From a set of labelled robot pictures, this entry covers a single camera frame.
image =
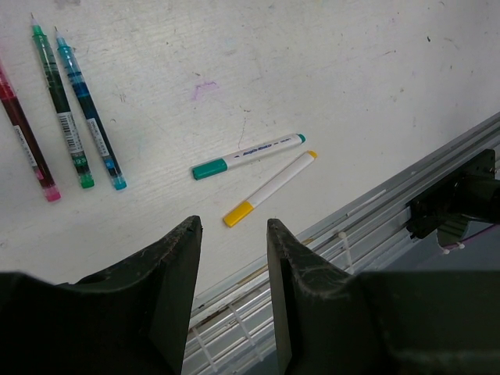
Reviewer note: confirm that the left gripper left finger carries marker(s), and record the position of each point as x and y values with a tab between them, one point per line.
130	318

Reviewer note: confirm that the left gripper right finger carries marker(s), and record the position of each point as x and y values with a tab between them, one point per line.
327	321

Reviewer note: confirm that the blue pen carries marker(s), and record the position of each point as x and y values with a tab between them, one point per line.
90	112

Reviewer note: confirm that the red pen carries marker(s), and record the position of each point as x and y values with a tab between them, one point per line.
27	139

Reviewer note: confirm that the green pen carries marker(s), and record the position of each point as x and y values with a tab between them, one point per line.
61	105

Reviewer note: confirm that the yellow capped white marker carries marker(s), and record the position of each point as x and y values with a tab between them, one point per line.
273	185

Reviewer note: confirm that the green capped white marker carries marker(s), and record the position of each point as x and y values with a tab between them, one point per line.
246	156

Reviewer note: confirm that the aluminium frame rail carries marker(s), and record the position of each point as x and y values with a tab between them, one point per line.
231	327

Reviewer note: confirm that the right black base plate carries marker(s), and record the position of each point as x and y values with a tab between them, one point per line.
469	193

